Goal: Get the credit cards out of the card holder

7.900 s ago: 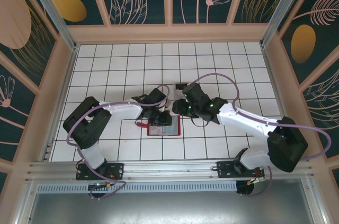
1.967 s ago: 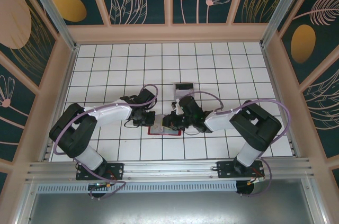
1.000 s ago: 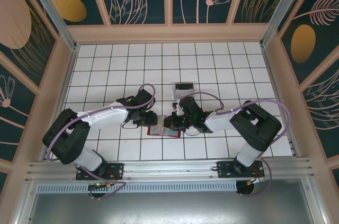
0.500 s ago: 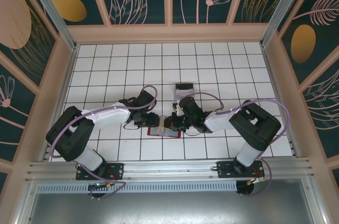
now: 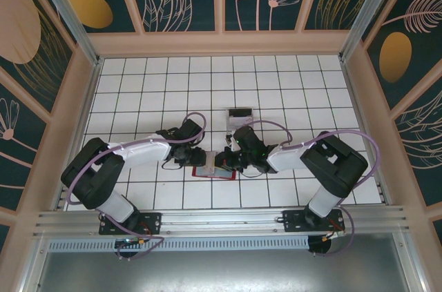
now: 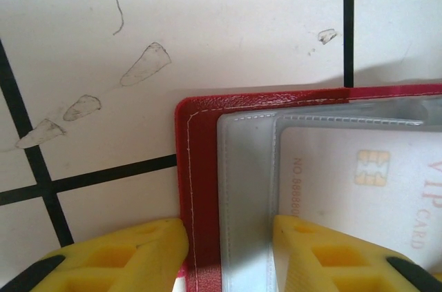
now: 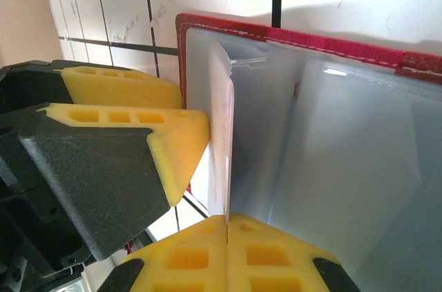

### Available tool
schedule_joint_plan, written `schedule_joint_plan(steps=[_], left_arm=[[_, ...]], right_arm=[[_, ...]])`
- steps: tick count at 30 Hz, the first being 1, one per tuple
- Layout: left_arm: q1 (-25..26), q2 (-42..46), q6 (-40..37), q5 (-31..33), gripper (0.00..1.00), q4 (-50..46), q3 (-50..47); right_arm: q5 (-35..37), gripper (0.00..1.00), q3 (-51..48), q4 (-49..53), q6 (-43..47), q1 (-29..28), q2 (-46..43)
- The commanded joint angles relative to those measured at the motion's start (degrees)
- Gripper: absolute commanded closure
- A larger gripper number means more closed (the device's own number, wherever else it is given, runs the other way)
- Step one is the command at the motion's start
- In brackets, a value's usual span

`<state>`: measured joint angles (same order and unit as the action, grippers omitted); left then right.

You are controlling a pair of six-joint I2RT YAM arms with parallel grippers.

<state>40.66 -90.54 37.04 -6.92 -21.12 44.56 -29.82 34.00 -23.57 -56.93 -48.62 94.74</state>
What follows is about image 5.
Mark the red card holder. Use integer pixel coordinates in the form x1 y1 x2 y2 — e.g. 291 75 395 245
191 166 238 182

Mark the grey credit card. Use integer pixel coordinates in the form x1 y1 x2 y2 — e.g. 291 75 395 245
229 116 251 128

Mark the clear acrylic card stand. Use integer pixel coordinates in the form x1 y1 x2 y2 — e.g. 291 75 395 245
224 107 255 136

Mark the steel sheet panel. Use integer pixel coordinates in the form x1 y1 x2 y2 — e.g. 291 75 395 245
34 249 412 292

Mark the small green-lit circuit board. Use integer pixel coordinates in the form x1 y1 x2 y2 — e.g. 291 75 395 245
115 236 146 248

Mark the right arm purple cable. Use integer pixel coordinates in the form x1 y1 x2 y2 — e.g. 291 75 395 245
241 119 378 258

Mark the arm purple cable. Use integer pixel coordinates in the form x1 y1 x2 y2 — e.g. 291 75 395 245
241 119 378 258
65 111 207 261

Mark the aluminium mounting rail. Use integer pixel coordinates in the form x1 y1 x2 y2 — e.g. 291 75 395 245
32 206 415 238

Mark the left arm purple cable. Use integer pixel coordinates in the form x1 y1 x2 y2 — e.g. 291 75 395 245
65 111 207 261

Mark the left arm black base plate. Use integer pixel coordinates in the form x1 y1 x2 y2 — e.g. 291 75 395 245
99 211 163 236

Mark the slotted grey cable duct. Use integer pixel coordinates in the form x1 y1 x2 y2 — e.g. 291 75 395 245
46 236 310 252

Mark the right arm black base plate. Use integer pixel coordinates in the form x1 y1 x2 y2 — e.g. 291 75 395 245
282 209 346 234

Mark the aluminium frame post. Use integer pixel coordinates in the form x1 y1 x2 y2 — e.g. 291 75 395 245
26 0 105 68
338 0 398 62

